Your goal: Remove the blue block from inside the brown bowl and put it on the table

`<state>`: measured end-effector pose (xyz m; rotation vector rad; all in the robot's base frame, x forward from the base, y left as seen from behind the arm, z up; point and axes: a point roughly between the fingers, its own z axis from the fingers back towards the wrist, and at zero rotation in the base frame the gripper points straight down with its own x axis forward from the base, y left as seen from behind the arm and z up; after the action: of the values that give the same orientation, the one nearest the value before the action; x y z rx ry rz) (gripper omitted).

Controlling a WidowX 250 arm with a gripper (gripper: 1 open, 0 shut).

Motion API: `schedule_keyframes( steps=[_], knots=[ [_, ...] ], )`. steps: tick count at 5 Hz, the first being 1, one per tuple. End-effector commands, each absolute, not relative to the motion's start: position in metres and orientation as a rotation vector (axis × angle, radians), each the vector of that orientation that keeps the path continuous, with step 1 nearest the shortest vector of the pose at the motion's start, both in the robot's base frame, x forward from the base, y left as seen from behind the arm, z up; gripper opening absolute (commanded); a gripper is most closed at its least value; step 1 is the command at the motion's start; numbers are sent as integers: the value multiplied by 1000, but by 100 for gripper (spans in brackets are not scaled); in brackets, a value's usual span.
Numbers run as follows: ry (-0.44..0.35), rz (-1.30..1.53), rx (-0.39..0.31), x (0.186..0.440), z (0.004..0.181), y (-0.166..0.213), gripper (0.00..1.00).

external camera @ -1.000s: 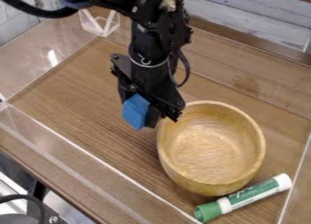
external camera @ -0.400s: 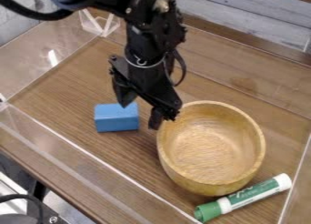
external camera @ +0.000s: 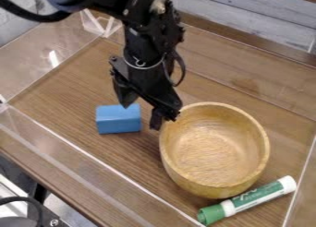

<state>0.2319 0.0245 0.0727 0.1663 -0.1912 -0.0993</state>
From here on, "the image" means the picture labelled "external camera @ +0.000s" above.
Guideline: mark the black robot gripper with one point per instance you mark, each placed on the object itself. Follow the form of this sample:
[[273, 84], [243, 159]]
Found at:
[[152, 85]]

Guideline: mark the blue rectangular block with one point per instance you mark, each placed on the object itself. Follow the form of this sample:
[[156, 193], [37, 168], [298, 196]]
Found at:
[[116, 119]]

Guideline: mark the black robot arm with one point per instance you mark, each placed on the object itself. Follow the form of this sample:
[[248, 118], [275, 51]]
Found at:
[[152, 26]]

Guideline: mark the brown wooden bowl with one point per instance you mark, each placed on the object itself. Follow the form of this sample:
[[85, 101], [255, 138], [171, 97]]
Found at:
[[215, 150]]

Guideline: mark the green white marker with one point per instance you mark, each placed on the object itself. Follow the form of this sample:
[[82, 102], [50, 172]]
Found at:
[[248, 200]]

